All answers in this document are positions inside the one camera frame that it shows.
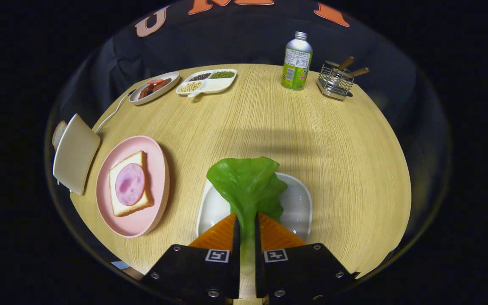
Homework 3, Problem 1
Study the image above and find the wire utensil holder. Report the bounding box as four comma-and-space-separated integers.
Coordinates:
317, 61, 355, 101

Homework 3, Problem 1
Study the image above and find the white divided dish with beans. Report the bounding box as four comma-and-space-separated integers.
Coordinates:
176, 69, 238, 98

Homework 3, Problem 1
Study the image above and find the white square plate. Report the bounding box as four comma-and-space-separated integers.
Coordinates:
196, 172, 313, 243

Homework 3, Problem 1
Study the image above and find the white bread slice under ham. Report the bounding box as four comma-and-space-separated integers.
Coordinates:
109, 151, 155, 217

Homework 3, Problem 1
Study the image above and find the white toaster cable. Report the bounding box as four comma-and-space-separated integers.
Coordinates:
95, 91, 132, 134

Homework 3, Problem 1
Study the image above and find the pink ham slice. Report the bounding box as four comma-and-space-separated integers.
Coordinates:
115, 163, 146, 207

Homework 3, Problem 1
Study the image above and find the white toaster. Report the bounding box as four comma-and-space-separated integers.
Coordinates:
53, 114, 101, 196

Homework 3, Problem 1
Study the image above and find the pink plate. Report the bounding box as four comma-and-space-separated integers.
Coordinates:
96, 136, 170, 238

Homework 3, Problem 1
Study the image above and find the silver bottle with green label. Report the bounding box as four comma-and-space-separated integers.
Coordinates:
281, 31, 313, 91

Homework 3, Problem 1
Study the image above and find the white oval plate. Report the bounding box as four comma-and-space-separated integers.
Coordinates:
129, 71, 180, 105

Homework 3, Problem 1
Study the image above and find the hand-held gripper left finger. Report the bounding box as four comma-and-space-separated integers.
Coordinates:
140, 213, 241, 303

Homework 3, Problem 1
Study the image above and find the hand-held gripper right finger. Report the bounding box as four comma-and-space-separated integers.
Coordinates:
255, 213, 360, 305

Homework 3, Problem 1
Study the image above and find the black backdrop cloth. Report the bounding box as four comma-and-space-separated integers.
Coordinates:
47, 0, 452, 170

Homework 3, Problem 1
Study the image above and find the toasted bread slice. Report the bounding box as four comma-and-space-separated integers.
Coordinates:
52, 120, 68, 151

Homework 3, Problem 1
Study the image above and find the green lettuce leaf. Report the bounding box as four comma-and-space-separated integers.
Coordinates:
206, 157, 288, 276

